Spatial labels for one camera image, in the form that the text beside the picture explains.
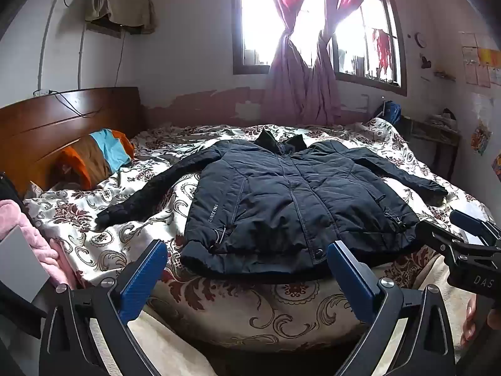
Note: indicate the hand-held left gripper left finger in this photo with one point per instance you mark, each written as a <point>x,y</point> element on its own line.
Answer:
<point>145,278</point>

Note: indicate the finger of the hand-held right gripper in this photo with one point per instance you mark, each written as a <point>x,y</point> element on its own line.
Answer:
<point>432,237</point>
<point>471,221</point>

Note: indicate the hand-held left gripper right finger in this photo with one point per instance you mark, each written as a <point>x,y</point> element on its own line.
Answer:
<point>348,278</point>

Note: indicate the dark navy padded jacket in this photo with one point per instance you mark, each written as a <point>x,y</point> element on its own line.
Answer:
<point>274,203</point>

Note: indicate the red hanging clothes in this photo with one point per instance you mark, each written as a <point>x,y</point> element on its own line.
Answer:
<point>382,47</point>

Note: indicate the person's right hand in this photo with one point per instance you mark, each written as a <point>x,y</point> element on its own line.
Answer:
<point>469,321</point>

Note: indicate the floral bed quilt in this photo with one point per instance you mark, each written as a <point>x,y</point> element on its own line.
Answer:
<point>117,235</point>

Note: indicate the cream fleece blanket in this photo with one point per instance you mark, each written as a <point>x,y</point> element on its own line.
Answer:
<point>172,346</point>

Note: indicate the wooden side table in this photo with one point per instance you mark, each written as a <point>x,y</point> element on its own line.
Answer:
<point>434,133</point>

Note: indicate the grey flat box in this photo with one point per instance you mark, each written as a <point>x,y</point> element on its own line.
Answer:
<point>19,262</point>

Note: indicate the orange brown blue pillow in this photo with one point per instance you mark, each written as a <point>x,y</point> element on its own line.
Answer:
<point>98,156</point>

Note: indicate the blue bag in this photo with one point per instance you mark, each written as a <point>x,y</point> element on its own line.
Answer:
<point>391,111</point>

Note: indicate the pink fluffy cloth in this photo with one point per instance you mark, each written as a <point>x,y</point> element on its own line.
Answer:
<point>23,219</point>

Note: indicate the dark cloth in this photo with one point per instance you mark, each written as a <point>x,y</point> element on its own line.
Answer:
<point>9,192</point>

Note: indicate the wooden headboard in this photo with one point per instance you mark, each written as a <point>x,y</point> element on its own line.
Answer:
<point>39,133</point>

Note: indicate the pink curtain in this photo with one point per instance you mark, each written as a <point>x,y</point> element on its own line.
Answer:
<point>287,86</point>
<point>325,86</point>

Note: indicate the dark framed window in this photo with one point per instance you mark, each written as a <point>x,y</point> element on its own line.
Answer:
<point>250,27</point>

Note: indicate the cloth covered air conditioner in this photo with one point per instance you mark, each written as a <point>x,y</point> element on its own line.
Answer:
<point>121,4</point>

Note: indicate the colourful wall sticker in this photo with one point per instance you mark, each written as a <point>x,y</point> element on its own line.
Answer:
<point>480,139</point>

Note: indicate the white wall poster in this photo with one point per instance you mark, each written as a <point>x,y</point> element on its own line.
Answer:
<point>471,62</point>

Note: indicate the yellow wall paper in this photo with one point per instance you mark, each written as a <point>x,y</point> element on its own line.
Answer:
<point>489,56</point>

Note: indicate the dark heart wall sticker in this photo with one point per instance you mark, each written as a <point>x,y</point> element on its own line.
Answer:
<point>425,62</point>

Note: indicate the round wall clock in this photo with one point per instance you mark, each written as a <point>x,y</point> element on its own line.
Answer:
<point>421,40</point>

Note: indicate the white wall pipe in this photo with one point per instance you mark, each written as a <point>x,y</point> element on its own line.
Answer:
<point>46,35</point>
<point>80,55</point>

